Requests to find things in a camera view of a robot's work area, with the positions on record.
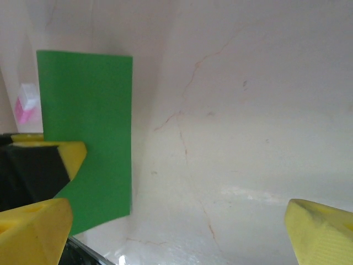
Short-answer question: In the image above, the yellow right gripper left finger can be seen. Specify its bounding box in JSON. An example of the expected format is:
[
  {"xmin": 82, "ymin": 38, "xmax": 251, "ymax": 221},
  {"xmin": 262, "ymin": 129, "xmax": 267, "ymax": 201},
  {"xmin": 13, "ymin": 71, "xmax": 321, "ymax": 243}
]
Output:
[{"xmin": 0, "ymin": 198, "xmax": 74, "ymax": 265}]

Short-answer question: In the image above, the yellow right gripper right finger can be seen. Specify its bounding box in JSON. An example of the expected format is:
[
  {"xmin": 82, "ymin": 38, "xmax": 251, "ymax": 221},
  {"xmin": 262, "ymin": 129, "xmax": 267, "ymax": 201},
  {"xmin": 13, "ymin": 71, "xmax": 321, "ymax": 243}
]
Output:
[{"xmin": 285, "ymin": 198, "xmax": 353, "ymax": 265}]

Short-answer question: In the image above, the aluminium rail frame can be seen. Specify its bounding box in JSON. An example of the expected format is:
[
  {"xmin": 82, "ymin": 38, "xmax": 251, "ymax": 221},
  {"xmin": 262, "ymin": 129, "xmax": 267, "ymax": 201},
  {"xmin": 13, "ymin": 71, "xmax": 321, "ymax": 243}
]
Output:
[{"xmin": 59, "ymin": 236, "xmax": 114, "ymax": 265}]

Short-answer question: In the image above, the green paper sheet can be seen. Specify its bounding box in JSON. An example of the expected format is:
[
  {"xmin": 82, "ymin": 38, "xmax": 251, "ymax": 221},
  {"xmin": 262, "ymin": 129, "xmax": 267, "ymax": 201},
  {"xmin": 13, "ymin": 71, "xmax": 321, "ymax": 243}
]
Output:
[{"xmin": 36, "ymin": 49, "xmax": 133, "ymax": 237}]

